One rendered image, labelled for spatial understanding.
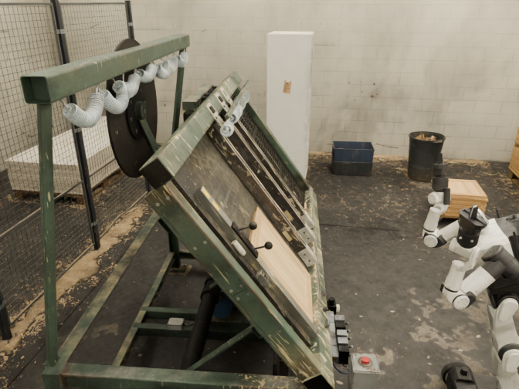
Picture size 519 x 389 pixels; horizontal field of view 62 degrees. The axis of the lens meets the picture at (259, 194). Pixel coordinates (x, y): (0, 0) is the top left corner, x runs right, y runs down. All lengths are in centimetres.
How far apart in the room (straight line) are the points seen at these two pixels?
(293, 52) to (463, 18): 279
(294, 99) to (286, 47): 70
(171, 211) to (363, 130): 620
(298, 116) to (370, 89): 175
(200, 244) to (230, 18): 613
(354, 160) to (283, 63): 183
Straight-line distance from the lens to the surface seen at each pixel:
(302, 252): 277
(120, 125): 247
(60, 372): 248
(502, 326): 281
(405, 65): 754
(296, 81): 611
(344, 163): 673
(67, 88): 185
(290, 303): 219
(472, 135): 799
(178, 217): 173
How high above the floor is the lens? 243
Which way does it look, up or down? 24 degrees down
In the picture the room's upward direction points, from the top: straight up
